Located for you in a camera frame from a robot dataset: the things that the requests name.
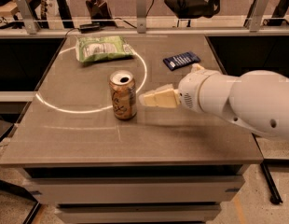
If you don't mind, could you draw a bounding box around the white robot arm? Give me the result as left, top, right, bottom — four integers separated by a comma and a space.
139, 64, 289, 141

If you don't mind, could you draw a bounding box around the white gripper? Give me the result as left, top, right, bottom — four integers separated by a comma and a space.
139, 63, 238, 114

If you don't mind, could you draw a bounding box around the metal rail bracket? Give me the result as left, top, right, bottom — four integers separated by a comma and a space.
14, 0, 39, 35
136, 0, 146, 34
247, 0, 268, 32

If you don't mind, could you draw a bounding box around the black device on rail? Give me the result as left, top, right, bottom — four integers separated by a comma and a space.
79, 23, 100, 33

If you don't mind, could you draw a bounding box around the middle metal rail bracket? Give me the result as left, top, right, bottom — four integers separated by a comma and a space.
136, 0, 146, 34

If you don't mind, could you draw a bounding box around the right metal rail bracket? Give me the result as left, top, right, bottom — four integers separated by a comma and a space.
247, 0, 268, 32

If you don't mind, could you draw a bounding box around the grey table drawer cabinet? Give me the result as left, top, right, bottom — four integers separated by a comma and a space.
23, 164, 247, 224

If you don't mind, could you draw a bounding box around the black office chair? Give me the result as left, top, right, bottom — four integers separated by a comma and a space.
164, 0, 220, 19

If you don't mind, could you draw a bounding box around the green jalapeno chip bag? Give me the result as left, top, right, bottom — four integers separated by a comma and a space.
76, 35, 134, 63

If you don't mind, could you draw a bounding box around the left metal rail bracket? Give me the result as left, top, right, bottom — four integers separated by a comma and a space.
14, 0, 39, 35

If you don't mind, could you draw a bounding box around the horizontal metal rail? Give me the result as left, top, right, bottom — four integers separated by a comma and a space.
0, 27, 289, 37

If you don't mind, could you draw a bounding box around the blue rxbar blueberry bar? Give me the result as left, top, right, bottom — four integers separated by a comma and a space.
163, 51, 200, 71

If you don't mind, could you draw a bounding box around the tan soda can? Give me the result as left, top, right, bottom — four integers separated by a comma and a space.
109, 70, 137, 120

